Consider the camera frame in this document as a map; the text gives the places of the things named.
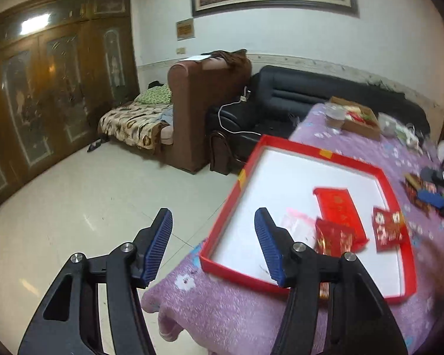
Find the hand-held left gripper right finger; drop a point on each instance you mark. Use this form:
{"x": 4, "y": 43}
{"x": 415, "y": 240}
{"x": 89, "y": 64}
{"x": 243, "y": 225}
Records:
{"x": 268, "y": 247}

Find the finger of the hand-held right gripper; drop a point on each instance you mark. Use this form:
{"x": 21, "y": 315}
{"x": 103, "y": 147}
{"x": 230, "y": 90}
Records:
{"x": 438, "y": 177}
{"x": 431, "y": 196}

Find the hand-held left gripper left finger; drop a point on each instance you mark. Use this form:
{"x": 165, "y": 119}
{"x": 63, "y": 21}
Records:
{"x": 157, "y": 246}

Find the red gold snack packet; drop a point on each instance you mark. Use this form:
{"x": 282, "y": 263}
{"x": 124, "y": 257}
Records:
{"x": 414, "y": 186}

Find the clear pink wrapper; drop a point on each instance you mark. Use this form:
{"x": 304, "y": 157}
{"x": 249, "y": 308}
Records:
{"x": 298, "y": 225}

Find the small red snack packet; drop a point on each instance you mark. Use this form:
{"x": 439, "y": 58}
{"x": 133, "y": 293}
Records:
{"x": 333, "y": 238}
{"x": 388, "y": 229}

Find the large red snack packet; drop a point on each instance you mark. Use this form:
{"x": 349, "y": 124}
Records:
{"x": 338, "y": 210}

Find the red shallow box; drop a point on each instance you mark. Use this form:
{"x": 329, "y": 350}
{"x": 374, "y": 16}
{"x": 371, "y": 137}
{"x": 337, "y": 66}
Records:
{"x": 292, "y": 170}

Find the cardboard box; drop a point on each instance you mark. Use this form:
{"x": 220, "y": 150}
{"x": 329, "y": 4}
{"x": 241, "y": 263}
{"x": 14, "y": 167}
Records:
{"x": 359, "y": 128}

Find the purple floral tablecloth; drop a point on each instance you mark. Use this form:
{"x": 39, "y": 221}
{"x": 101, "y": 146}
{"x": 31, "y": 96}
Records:
{"x": 222, "y": 310}

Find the pile of assorted snack packets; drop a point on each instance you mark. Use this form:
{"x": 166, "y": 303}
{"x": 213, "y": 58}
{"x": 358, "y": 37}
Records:
{"x": 359, "y": 114}

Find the dark brown bag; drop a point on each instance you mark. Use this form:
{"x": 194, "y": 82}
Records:
{"x": 220, "y": 151}

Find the dark slippers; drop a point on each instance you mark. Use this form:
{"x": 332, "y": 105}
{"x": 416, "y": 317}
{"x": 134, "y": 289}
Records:
{"x": 94, "y": 146}

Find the clear plastic cup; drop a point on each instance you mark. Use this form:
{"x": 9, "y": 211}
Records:
{"x": 335, "y": 118}

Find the brown armchair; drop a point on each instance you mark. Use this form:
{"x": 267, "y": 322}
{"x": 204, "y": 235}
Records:
{"x": 192, "y": 118}

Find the green pillow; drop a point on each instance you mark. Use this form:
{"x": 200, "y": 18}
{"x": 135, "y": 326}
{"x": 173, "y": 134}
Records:
{"x": 155, "y": 96}

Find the black leather sofa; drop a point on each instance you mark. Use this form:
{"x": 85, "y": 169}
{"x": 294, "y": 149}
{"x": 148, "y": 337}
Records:
{"x": 281, "y": 92}

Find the wooden wardrobe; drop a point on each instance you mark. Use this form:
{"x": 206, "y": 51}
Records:
{"x": 40, "y": 100}

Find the brown cloth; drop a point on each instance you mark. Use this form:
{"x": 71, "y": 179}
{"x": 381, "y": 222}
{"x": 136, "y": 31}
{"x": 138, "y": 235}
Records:
{"x": 236, "y": 59}

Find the white paper sheet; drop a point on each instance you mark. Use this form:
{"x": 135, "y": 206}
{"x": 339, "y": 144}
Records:
{"x": 197, "y": 58}

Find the orange wall sign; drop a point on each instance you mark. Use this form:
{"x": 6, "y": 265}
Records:
{"x": 185, "y": 29}

